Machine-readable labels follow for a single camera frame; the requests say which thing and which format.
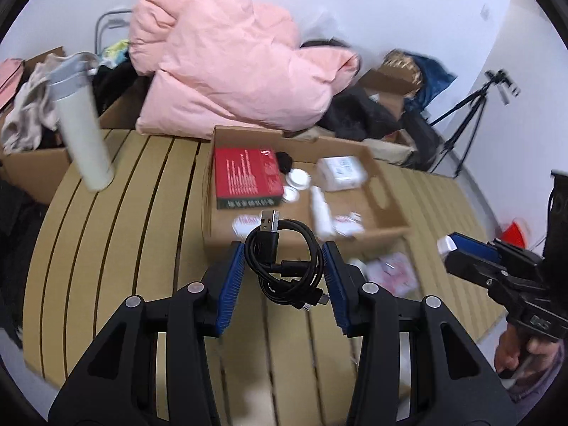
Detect pink flat case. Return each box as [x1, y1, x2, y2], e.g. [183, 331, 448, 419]
[361, 252, 422, 296]

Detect pink down jacket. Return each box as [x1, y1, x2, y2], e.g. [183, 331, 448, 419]
[129, 0, 361, 139]

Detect red box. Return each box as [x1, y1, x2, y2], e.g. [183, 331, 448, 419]
[214, 147, 285, 210]

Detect black garment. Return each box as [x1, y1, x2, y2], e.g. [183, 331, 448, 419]
[91, 60, 147, 114]

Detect beige clothes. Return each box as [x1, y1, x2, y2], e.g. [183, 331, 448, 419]
[1, 53, 67, 152]

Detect white spray bottle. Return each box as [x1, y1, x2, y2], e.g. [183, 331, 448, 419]
[309, 185, 334, 239]

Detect yellow green cloth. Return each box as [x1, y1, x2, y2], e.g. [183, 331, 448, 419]
[100, 40, 131, 67]

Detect open cardboard box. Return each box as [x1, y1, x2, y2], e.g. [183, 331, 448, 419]
[357, 66, 415, 118]

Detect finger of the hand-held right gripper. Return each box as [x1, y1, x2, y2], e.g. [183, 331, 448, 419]
[444, 251, 511, 293]
[449, 232, 504, 268]

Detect person's right forearm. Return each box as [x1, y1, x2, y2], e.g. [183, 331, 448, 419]
[506, 350, 568, 409]

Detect shallow cardboard tray box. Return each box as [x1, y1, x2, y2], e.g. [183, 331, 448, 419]
[202, 125, 411, 253]

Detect person's right hand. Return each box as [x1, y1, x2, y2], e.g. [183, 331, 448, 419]
[494, 329, 566, 380]

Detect white pink label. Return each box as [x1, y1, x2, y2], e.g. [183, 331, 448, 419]
[233, 214, 262, 239]
[334, 213, 365, 237]

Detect black tripod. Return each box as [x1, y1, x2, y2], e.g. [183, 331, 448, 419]
[428, 84, 493, 178]

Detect grey metal frame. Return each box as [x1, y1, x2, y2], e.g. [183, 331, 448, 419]
[94, 8, 134, 51]

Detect white thermos bottle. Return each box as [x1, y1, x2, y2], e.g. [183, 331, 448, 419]
[47, 52, 114, 192]

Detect black suitcase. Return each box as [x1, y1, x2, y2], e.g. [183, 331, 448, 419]
[399, 106, 442, 171]

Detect white wipes packet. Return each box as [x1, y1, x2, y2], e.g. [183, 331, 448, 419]
[316, 156, 369, 192]

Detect black usb cable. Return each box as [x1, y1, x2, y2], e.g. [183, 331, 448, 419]
[244, 210, 331, 311]

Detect red object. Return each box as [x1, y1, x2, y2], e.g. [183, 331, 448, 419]
[501, 218, 531, 247]

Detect blue bag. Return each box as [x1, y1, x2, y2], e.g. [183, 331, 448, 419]
[406, 53, 458, 107]

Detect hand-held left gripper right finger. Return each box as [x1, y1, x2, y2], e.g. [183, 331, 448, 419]
[322, 240, 520, 426]

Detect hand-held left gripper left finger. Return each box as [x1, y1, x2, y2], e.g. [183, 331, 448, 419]
[47, 240, 247, 426]

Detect pink bag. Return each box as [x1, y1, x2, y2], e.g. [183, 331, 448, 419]
[0, 59, 25, 109]

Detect black jacket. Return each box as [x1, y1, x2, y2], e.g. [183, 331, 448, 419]
[317, 86, 400, 140]

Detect cardboard box with clothes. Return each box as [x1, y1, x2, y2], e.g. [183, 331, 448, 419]
[0, 47, 154, 205]

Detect large white jar lid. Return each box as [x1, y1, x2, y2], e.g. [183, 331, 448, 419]
[286, 169, 311, 191]

